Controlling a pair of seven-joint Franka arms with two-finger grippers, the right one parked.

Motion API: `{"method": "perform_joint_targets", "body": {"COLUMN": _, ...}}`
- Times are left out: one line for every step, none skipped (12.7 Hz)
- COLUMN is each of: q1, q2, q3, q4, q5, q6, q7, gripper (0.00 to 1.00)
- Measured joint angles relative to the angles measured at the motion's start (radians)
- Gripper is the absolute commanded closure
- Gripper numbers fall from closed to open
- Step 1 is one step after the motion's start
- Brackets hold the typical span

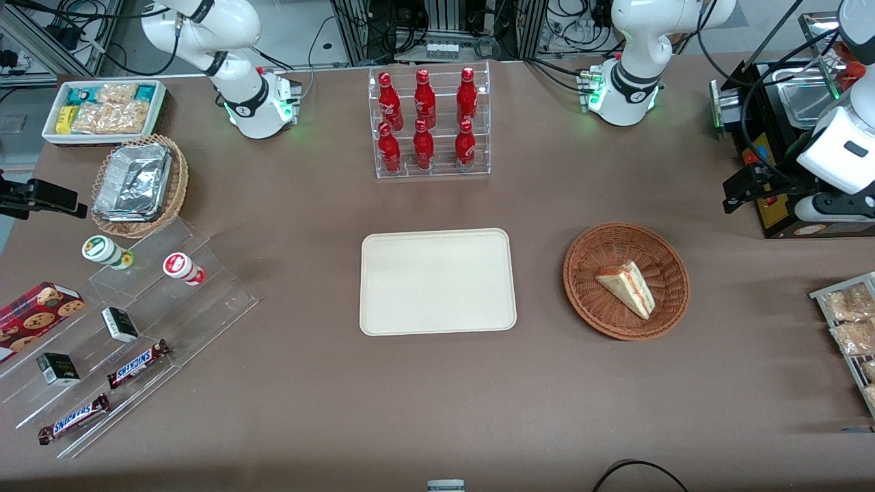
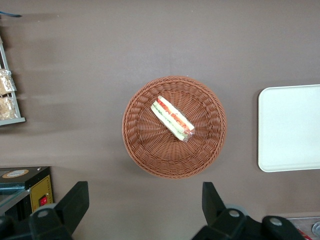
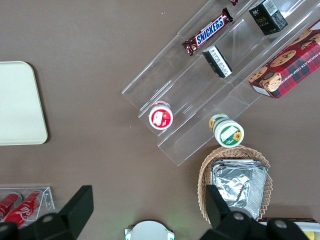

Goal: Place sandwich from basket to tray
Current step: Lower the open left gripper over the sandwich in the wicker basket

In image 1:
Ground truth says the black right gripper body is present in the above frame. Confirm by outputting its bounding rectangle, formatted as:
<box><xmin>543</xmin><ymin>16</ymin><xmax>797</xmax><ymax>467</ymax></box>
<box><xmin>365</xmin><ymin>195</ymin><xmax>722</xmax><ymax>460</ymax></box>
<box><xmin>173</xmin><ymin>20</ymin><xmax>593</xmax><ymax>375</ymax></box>
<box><xmin>0</xmin><ymin>169</ymin><xmax>32</xmax><ymax>197</ymax></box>

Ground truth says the steel appliance tray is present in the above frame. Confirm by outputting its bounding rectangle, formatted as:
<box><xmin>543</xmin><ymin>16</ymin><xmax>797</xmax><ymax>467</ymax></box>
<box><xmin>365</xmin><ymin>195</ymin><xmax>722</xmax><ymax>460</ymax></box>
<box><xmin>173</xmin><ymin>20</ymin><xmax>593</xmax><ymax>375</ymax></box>
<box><xmin>771</xmin><ymin>74</ymin><xmax>843</xmax><ymax>132</ymax></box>

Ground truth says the light wicker basket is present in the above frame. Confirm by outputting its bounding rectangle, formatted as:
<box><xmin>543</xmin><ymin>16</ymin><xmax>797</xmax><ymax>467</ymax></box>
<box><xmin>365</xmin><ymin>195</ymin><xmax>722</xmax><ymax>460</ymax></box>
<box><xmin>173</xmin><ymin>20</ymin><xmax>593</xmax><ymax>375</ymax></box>
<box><xmin>91</xmin><ymin>134</ymin><xmax>189</xmax><ymax>239</ymax></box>

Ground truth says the triangular wrapped sandwich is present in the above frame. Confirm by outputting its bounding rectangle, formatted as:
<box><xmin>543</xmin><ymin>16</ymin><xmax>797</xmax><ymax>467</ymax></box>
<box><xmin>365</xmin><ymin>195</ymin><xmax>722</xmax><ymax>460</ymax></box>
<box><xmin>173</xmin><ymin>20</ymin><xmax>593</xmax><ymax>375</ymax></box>
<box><xmin>595</xmin><ymin>260</ymin><xmax>656</xmax><ymax>320</ymax></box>

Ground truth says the brown wicker basket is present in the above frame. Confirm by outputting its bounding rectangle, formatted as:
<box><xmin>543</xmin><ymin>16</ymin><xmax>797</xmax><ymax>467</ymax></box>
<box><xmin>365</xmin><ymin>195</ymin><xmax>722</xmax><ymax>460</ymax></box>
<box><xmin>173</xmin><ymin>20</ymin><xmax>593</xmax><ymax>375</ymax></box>
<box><xmin>563</xmin><ymin>222</ymin><xmax>690</xmax><ymax>341</ymax></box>

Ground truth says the beige plastic tray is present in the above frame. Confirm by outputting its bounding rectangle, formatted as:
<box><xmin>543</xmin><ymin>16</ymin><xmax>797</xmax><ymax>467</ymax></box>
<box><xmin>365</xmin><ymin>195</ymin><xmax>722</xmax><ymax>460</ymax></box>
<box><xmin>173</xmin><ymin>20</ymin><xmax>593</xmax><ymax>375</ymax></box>
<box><xmin>360</xmin><ymin>228</ymin><xmax>517</xmax><ymax>337</ymax></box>

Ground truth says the black countertop appliance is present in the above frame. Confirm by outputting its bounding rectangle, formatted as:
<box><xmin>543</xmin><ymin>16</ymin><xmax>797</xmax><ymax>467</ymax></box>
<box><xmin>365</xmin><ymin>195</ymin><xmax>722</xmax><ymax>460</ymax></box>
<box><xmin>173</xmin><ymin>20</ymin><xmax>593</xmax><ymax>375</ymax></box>
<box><xmin>710</xmin><ymin>58</ymin><xmax>875</xmax><ymax>240</ymax></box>

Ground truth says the white rectangular snack bin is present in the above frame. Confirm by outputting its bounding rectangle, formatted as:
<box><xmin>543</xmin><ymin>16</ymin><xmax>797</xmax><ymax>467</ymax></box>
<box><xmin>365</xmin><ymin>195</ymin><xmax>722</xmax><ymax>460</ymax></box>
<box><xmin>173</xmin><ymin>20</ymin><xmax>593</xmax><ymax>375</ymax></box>
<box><xmin>42</xmin><ymin>80</ymin><xmax>167</xmax><ymax>147</ymax></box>

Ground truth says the green lid cup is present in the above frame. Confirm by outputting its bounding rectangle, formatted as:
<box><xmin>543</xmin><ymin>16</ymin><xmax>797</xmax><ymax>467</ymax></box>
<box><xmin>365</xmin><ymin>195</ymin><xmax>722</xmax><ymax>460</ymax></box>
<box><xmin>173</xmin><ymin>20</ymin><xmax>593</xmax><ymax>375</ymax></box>
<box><xmin>82</xmin><ymin>235</ymin><xmax>135</xmax><ymax>271</ymax></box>

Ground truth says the aluminium foil container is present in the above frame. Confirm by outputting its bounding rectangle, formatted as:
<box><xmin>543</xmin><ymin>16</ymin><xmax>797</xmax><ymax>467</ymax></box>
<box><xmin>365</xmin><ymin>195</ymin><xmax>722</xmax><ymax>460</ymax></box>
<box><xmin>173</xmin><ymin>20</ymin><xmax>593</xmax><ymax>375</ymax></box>
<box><xmin>93</xmin><ymin>143</ymin><xmax>172</xmax><ymax>223</ymax></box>

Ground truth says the clear cracker bag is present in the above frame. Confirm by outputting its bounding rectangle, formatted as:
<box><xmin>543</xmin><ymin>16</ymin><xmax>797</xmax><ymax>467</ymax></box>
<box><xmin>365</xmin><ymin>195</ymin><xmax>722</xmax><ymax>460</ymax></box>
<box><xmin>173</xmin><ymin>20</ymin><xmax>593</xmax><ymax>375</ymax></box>
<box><xmin>94</xmin><ymin>83</ymin><xmax>139</xmax><ymax>105</ymax></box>
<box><xmin>71</xmin><ymin>100</ymin><xmax>152</xmax><ymax>135</ymax></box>

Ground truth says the red tartan cookie box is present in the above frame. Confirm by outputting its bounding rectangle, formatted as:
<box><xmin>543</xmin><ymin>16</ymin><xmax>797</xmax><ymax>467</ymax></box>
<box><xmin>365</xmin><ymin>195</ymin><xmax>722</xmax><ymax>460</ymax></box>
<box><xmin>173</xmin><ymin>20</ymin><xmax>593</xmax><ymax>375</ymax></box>
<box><xmin>0</xmin><ymin>282</ymin><xmax>85</xmax><ymax>365</ymax></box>

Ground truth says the red lid cup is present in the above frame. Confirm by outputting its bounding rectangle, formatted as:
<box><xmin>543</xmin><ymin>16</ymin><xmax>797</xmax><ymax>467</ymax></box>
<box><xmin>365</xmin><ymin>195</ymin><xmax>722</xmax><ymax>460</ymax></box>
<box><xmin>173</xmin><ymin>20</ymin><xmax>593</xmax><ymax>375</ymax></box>
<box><xmin>163</xmin><ymin>252</ymin><xmax>206</xmax><ymax>286</ymax></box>

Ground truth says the small black carton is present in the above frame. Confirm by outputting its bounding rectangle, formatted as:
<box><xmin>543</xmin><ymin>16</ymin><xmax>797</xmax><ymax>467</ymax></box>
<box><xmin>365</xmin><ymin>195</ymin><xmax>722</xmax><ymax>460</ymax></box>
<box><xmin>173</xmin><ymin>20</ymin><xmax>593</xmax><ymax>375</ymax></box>
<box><xmin>101</xmin><ymin>307</ymin><xmax>140</xmax><ymax>343</ymax></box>
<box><xmin>36</xmin><ymin>353</ymin><xmax>81</xmax><ymax>387</ymax></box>

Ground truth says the clear acrylic stepped shelf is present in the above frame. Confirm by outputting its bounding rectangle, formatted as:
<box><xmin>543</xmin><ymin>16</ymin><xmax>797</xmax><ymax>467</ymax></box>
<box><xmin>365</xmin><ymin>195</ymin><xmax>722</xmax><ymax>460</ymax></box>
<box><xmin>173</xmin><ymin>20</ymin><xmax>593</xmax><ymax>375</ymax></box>
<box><xmin>0</xmin><ymin>217</ymin><xmax>259</xmax><ymax>460</ymax></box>

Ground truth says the Snickers chocolate bar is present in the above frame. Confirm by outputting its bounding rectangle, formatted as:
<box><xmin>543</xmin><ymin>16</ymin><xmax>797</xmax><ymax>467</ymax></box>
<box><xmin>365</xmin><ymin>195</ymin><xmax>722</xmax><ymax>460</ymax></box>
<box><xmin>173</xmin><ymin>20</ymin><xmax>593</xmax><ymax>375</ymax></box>
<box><xmin>107</xmin><ymin>339</ymin><xmax>172</xmax><ymax>390</ymax></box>
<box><xmin>38</xmin><ymin>394</ymin><xmax>111</xmax><ymax>446</ymax></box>

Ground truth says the clear acrylic bottle rack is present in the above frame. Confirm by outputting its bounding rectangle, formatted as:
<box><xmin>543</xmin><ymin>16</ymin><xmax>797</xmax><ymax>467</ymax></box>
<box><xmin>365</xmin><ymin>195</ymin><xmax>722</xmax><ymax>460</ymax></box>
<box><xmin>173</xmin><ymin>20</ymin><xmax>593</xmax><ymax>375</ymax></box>
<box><xmin>368</xmin><ymin>60</ymin><xmax>492</xmax><ymax>180</ymax></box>

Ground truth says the red cola bottle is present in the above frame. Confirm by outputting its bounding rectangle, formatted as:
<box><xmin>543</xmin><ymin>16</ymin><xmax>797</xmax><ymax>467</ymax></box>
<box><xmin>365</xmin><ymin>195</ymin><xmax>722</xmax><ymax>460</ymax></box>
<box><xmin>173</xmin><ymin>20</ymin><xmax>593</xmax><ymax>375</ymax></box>
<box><xmin>412</xmin><ymin>118</ymin><xmax>435</xmax><ymax>171</ymax></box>
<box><xmin>377</xmin><ymin>122</ymin><xmax>403</xmax><ymax>174</ymax></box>
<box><xmin>414</xmin><ymin>68</ymin><xmax>437</xmax><ymax>129</ymax></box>
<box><xmin>456</xmin><ymin>66</ymin><xmax>479</xmax><ymax>125</ymax></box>
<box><xmin>454</xmin><ymin>120</ymin><xmax>477</xmax><ymax>172</ymax></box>
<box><xmin>378</xmin><ymin>72</ymin><xmax>404</xmax><ymax>132</ymax></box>

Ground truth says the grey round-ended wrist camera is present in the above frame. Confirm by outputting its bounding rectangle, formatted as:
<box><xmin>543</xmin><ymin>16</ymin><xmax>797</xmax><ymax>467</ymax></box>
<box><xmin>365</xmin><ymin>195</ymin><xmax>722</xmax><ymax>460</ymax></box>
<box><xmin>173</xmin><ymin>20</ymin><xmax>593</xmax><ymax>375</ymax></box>
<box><xmin>794</xmin><ymin>193</ymin><xmax>875</xmax><ymax>223</ymax></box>

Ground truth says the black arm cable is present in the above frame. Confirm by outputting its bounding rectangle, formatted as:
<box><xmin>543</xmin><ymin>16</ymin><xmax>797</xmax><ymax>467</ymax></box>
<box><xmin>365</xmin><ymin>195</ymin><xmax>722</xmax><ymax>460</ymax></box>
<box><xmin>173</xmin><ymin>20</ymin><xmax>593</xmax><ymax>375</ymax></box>
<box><xmin>741</xmin><ymin>26</ymin><xmax>843</xmax><ymax>182</ymax></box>

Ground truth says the aluminium frame with cables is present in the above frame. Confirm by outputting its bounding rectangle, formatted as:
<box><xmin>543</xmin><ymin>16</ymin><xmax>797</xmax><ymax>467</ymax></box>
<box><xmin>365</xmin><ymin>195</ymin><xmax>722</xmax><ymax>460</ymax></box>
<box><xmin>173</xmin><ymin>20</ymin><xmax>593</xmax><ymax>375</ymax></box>
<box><xmin>0</xmin><ymin>0</ymin><xmax>127</xmax><ymax>80</ymax></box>

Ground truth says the black floor cable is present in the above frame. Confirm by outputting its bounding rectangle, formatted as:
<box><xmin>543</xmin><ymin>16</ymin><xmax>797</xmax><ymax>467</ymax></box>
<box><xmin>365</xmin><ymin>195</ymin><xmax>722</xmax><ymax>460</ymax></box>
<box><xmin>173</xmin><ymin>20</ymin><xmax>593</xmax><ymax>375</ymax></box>
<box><xmin>591</xmin><ymin>460</ymin><xmax>691</xmax><ymax>492</ymax></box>

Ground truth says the aluminium frame rack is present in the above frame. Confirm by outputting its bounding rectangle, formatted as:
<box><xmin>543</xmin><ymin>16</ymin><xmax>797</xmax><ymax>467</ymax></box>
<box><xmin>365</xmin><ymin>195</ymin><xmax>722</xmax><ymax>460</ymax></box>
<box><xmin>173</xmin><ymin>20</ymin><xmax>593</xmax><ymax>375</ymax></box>
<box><xmin>332</xmin><ymin>0</ymin><xmax>549</xmax><ymax>66</ymax></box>

